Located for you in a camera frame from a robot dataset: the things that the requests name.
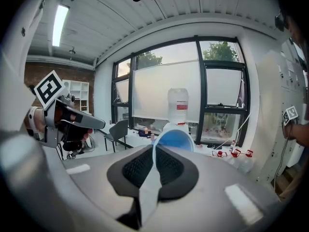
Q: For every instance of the white shelf unit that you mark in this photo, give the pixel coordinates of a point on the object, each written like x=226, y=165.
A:
x=79, y=94

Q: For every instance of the small white bottle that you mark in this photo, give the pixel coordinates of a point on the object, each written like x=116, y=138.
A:
x=232, y=145

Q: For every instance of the long ceiling light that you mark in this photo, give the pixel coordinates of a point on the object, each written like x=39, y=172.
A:
x=59, y=25

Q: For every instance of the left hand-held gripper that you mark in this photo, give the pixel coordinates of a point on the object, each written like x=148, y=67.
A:
x=49, y=91

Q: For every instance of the pink cup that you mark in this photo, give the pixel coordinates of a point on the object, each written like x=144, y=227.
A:
x=152, y=136

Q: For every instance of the another person's forearm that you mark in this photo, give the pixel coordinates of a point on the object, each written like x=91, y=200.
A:
x=299, y=133

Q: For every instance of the person's left hand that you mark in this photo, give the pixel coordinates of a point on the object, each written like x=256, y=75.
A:
x=87, y=134

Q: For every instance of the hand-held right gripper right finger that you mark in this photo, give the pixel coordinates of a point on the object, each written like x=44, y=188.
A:
x=176, y=170

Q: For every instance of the white roller blind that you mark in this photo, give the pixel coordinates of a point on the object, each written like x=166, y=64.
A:
x=166, y=91

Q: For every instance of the white table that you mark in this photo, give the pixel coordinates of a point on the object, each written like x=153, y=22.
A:
x=134, y=140

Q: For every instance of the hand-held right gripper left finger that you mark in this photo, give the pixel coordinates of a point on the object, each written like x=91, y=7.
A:
x=135, y=170

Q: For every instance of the grey chair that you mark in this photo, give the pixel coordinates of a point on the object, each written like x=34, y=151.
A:
x=118, y=132

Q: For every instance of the person's left forearm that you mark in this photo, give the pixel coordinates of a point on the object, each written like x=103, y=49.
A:
x=38, y=121

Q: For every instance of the white water dispenser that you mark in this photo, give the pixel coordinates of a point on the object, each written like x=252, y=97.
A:
x=179, y=127

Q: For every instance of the small ceiling lamp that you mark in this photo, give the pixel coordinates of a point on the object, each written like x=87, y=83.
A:
x=72, y=50

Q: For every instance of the red-capped clear bottle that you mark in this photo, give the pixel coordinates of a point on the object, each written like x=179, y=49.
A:
x=219, y=153
x=249, y=153
x=237, y=152

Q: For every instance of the blue and white cup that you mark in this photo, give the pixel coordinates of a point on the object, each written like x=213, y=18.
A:
x=175, y=139

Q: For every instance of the black window frame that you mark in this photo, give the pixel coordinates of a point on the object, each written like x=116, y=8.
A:
x=200, y=86

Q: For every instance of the white metal cabinet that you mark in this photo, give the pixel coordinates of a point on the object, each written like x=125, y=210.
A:
x=285, y=100

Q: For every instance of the white wristband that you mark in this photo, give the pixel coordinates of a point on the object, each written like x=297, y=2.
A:
x=31, y=117

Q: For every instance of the clear water bottle red label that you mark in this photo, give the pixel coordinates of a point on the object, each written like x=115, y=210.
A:
x=178, y=105

